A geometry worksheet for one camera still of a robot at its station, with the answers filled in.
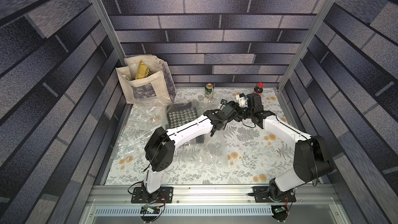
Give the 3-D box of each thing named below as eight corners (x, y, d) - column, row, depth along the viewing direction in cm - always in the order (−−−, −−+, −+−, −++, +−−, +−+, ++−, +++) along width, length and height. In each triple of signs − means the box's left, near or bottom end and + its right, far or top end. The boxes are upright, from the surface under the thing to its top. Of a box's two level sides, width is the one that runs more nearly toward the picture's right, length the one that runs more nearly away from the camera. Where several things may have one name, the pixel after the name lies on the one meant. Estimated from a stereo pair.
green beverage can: (205, 99, 112) (205, 90, 105) (205, 91, 117) (205, 83, 110) (213, 99, 112) (214, 90, 105) (212, 91, 117) (213, 83, 110)
